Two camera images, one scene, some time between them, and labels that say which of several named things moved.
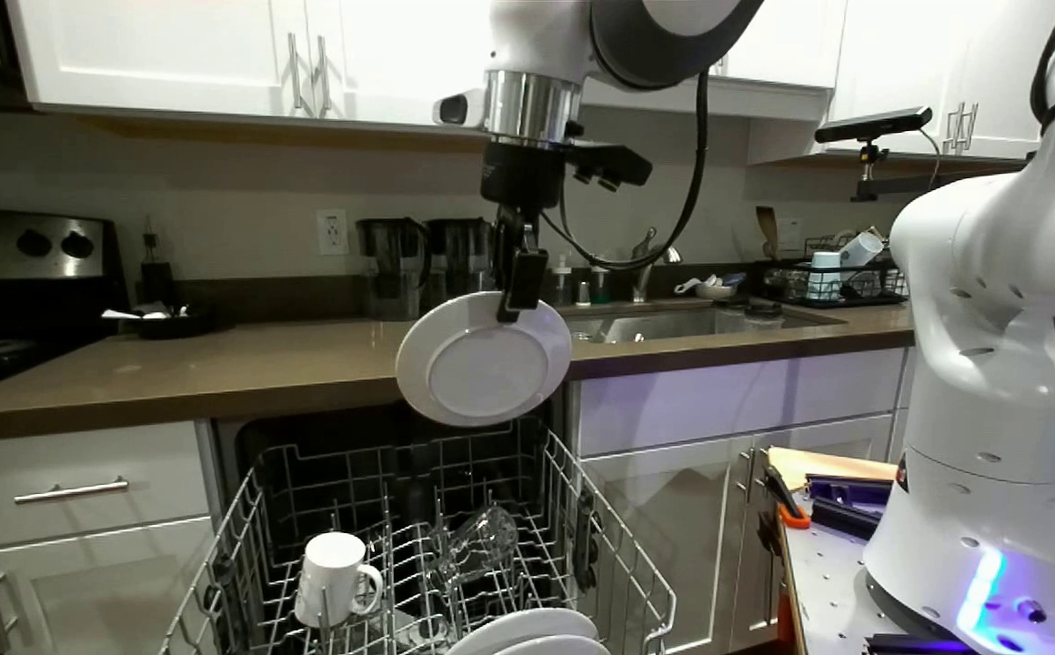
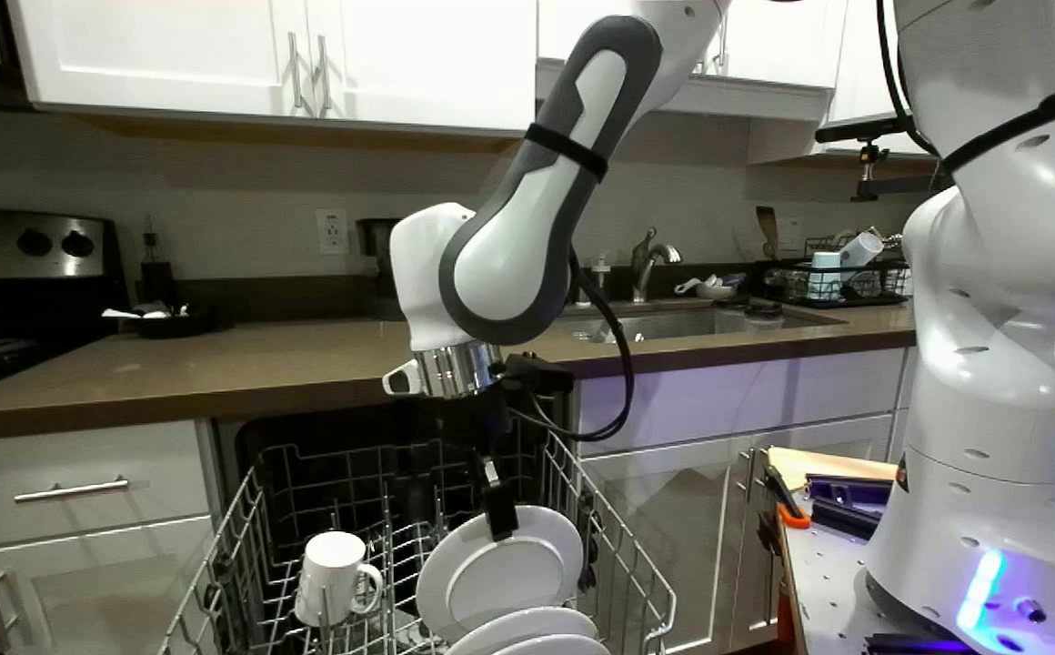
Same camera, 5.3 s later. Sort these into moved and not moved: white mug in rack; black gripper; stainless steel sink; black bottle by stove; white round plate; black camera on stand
Moved: white round plate; black gripper
Not moved: stainless steel sink; white mug in rack; black camera on stand; black bottle by stove
